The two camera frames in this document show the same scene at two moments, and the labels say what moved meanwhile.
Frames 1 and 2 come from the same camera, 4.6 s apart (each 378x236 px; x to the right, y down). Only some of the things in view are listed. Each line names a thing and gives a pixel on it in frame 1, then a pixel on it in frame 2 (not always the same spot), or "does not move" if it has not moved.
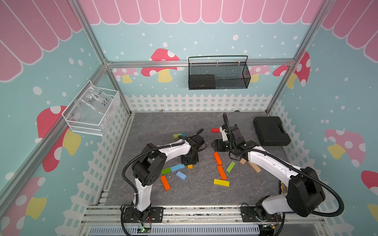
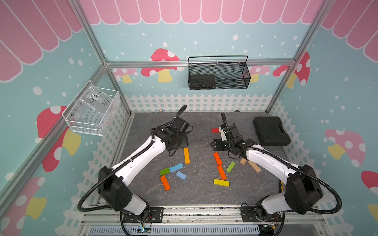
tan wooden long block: [255, 167] does not move
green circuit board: [145, 230] does not move
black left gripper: [196, 160] → [184, 141]
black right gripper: [218, 143] does not move
